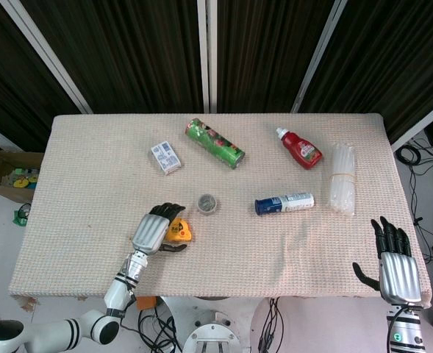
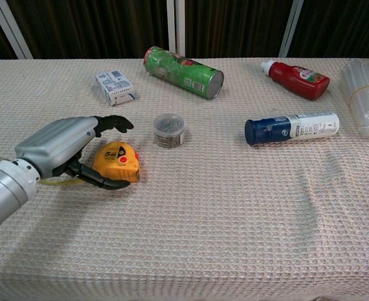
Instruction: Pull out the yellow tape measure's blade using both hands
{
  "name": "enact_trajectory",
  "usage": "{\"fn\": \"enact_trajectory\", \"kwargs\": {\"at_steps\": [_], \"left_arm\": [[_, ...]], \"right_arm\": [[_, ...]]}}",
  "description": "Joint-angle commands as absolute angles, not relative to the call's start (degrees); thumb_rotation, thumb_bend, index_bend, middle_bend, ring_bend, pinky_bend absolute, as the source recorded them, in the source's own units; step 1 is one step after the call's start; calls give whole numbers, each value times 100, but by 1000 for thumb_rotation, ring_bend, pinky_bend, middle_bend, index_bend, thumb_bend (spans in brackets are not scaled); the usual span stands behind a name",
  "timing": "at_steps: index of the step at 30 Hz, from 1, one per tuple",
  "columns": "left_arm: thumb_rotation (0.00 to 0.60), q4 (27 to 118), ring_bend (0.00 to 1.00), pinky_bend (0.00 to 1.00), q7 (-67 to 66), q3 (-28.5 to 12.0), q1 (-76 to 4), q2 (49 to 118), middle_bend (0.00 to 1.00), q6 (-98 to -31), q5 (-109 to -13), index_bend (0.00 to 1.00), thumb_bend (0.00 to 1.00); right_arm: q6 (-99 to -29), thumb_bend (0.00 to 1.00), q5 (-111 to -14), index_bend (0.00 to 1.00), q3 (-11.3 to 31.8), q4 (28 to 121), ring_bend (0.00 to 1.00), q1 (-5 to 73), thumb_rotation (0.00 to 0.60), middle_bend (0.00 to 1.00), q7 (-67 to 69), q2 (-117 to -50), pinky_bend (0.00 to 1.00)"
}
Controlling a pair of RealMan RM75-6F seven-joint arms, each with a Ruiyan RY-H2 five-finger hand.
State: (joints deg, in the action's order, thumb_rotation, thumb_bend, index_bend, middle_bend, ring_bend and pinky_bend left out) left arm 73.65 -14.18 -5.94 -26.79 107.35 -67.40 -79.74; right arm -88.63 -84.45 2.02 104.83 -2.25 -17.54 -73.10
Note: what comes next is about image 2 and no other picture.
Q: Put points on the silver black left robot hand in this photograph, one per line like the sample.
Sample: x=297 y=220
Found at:
x=55 y=141

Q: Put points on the yellow tape measure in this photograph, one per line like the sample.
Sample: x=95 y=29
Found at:
x=115 y=163

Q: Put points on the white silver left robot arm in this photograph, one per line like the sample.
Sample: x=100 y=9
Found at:
x=5 y=188

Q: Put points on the small white blue carton box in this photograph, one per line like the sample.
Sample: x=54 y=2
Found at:
x=115 y=86

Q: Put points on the clear jar of metal nails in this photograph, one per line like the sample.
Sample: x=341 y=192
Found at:
x=168 y=131

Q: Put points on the dark brown curtain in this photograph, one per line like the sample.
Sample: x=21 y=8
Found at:
x=93 y=25

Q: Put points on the green chips can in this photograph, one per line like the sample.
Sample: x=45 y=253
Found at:
x=178 y=72

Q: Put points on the blue white plastic bottle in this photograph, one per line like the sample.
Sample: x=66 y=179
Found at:
x=284 y=128

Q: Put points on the red ketchup bottle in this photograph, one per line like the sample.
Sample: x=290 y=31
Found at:
x=297 y=80

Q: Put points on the white slanted frame post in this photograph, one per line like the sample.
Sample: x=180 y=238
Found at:
x=12 y=31
x=290 y=31

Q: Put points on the white vertical frame post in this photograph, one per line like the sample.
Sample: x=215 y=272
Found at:
x=170 y=28
x=180 y=28

